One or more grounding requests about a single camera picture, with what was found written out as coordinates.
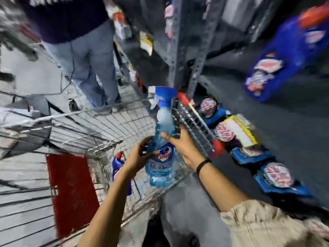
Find blue glass cleaner spray bottle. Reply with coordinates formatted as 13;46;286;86
145;86;180;188

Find red cart seat flap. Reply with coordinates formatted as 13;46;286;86
46;154;100;239

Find person's left forearm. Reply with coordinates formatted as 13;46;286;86
77;166;140;247

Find person's right hand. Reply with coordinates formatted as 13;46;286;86
161;123;206;170

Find person's right forearm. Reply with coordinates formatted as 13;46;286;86
198;162;253;213

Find black wristband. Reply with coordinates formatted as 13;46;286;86
196;158;213;177

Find dark blue refill pouch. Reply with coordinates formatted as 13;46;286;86
111;151;133;196

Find yellow shelf price label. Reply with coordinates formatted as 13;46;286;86
224;114;258;148

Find person's left hand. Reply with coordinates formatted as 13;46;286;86
123;136;160;178

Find yellow hanging shelf tag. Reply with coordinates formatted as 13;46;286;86
139;31;154;57

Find beige shirt sleeve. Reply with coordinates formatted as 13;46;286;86
219;199;329;247

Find red and white packets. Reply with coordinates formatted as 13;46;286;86
164;2;175;39
104;0;133;40

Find grey metal shelf rack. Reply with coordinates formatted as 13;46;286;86
114;0;329;211

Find black floor cable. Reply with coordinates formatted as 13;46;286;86
0;49;75;98

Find person's dark trouser leg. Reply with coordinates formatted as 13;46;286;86
141;215;171;247

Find metal wire shopping cart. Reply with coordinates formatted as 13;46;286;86
0;91;224;247

